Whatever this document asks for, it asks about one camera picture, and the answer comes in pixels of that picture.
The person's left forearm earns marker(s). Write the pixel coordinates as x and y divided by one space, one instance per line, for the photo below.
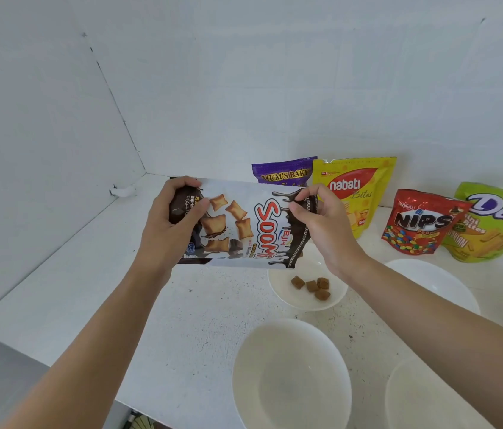
91 352

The yellow snack bag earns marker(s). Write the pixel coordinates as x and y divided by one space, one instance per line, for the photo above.
363 174

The small white plaster lump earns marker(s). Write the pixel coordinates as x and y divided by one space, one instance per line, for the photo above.
123 191

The red Nips candy bag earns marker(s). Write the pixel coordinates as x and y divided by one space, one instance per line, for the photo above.
416 218

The white round bowl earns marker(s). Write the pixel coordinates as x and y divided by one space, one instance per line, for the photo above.
421 397
291 375
287 294
434 281

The purple snack bag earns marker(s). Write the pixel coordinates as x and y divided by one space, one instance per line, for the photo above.
282 174

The person's left hand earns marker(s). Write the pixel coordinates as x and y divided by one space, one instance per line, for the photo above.
162 241

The black white snack bag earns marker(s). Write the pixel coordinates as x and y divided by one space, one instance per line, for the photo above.
256 218

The green snack bag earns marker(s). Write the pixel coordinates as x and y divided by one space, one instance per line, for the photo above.
492 236

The person's right hand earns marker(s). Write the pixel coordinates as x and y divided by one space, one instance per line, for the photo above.
332 232

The person's right forearm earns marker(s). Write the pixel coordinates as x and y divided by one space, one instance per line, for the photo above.
448 344

